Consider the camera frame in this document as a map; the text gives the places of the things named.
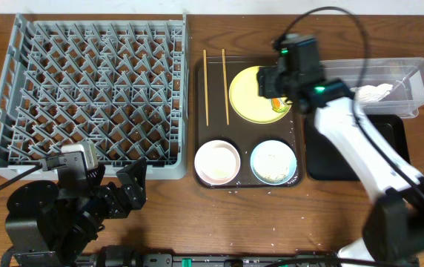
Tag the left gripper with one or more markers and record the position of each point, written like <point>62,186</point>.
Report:
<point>119,205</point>

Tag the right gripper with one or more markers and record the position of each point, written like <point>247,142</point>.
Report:
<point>267,77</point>

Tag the green orange snack wrapper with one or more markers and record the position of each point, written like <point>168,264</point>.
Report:
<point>279,106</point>

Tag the light blue bowl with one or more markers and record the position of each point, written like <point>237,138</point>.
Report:
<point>273,162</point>

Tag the white napkin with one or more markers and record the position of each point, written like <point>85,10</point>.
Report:
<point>370,93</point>

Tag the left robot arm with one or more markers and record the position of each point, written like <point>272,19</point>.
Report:
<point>51,223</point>

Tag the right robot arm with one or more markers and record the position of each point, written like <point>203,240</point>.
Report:
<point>394,230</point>

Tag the grey plastic dishwasher rack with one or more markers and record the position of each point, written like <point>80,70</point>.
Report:
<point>121,85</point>

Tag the clear plastic waste bin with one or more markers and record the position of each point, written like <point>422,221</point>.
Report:
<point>405,74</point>

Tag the yellow plate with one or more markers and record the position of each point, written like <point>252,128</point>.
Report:
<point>244,98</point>

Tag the dark brown serving tray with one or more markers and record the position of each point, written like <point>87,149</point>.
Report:
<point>210,124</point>

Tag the black rectangular tray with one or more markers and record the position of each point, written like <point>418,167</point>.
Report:
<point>325,163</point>

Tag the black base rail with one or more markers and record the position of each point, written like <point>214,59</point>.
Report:
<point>168,260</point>

